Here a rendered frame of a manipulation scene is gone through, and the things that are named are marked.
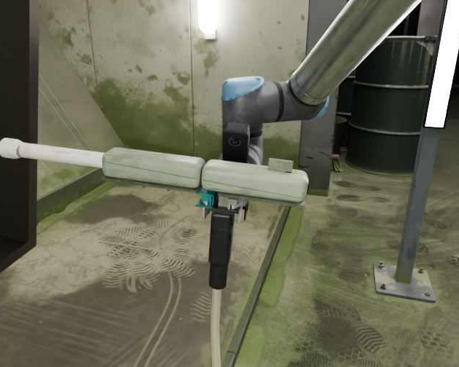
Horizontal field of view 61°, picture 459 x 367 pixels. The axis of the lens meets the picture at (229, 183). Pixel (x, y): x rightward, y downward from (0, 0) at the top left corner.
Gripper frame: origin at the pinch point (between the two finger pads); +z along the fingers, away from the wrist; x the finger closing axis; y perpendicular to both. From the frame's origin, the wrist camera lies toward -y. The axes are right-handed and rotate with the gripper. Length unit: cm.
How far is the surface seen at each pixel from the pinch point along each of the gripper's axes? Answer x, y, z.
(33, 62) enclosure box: 36.2, -15.6, -10.8
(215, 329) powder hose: -1.1, 24.5, -0.2
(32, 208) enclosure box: 39.4, 12.9, -11.9
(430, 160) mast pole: -58, 8, -77
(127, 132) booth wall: 88, 37, -182
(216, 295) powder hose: -0.7, 17.7, -0.4
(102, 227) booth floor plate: 67, 64, -101
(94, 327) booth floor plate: 40, 63, -38
